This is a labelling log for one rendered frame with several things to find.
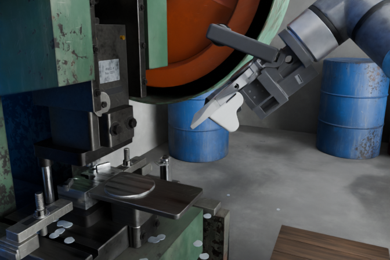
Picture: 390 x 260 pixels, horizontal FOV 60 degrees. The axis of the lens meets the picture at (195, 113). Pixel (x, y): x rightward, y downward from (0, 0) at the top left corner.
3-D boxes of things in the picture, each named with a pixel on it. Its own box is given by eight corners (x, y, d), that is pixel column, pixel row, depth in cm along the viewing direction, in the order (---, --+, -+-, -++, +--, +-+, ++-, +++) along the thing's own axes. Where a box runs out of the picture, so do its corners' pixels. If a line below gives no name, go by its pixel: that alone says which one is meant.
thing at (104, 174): (123, 184, 95) (123, 169, 94) (86, 209, 82) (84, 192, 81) (98, 179, 99) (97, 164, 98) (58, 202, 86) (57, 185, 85)
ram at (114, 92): (145, 136, 88) (141, 17, 81) (107, 154, 75) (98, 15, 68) (93, 127, 95) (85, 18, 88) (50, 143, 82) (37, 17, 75)
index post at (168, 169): (172, 184, 102) (172, 154, 100) (167, 188, 100) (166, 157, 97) (164, 182, 104) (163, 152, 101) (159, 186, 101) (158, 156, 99)
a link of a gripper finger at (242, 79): (224, 104, 49) (263, 68, 52) (217, 96, 49) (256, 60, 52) (213, 109, 53) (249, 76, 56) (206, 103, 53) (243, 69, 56)
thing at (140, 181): (204, 235, 86) (205, 186, 83) (178, 268, 74) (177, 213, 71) (124, 212, 97) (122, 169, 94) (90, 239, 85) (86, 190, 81)
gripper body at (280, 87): (257, 123, 53) (323, 74, 50) (222, 81, 52) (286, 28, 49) (257, 112, 60) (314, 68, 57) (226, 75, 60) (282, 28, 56)
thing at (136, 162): (152, 170, 112) (151, 140, 110) (121, 191, 98) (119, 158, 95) (137, 167, 115) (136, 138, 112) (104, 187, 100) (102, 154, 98)
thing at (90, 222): (137, 192, 97) (136, 183, 96) (87, 228, 80) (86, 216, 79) (93, 181, 104) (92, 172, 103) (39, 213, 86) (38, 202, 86)
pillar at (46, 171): (56, 200, 87) (51, 148, 83) (49, 203, 85) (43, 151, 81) (50, 198, 88) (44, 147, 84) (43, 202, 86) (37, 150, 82)
